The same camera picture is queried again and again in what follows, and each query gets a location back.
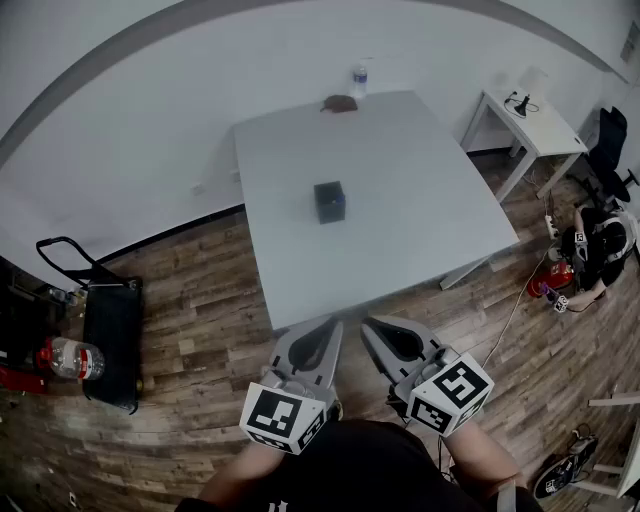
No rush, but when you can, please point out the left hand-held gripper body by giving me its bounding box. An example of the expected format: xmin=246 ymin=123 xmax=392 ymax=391
xmin=239 ymin=367 xmax=338 ymax=456

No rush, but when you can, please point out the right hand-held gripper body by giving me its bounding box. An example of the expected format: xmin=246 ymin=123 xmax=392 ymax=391
xmin=388 ymin=345 xmax=496 ymax=439

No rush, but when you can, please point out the dark blue cube box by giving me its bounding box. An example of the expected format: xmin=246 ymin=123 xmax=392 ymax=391
xmin=313 ymin=180 xmax=348 ymax=226

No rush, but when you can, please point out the person's right forearm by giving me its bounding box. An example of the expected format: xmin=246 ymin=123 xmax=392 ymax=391
xmin=443 ymin=418 xmax=527 ymax=497

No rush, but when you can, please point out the person's left forearm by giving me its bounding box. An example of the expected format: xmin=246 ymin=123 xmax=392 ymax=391
xmin=198 ymin=438 xmax=301 ymax=507

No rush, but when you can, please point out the person's black shirt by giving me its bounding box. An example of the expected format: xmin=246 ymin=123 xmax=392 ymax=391
xmin=174 ymin=418 xmax=545 ymax=512

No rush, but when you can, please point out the black platform hand cart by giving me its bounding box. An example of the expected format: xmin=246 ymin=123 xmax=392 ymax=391
xmin=35 ymin=236 xmax=145 ymax=416

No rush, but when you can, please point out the large clear water jug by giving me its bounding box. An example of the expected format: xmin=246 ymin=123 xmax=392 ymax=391
xmin=45 ymin=336 xmax=107 ymax=382

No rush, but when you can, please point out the small white side table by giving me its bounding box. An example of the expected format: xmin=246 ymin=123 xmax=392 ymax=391
xmin=459 ymin=88 xmax=590 ymax=203

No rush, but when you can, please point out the brown cap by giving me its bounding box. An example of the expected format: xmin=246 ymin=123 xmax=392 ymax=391
xmin=319 ymin=94 xmax=359 ymax=115

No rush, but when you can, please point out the black desk lamp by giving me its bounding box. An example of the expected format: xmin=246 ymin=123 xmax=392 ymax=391
xmin=503 ymin=91 xmax=540 ymax=120

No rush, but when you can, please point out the black office chair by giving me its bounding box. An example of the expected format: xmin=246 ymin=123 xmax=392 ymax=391
xmin=574 ymin=105 xmax=640 ymax=207

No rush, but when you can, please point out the clear plastic water bottle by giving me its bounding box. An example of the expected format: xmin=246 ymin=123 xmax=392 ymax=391
xmin=350 ymin=61 xmax=370 ymax=101

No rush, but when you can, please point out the red tool box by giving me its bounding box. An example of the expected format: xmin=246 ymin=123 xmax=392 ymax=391
xmin=0 ymin=348 xmax=50 ymax=395

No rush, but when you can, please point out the white cable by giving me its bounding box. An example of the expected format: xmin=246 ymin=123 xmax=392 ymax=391
xmin=480 ymin=243 xmax=552 ymax=372

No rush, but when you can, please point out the white furniture frame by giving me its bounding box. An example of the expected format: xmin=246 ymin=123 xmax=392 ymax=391
xmin=569 ymin=392 xmax=640 ymax=501

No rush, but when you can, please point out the wall notice sheet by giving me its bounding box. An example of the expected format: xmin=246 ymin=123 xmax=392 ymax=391
xmin=619 ymin=18 xmax=640 ymax=64

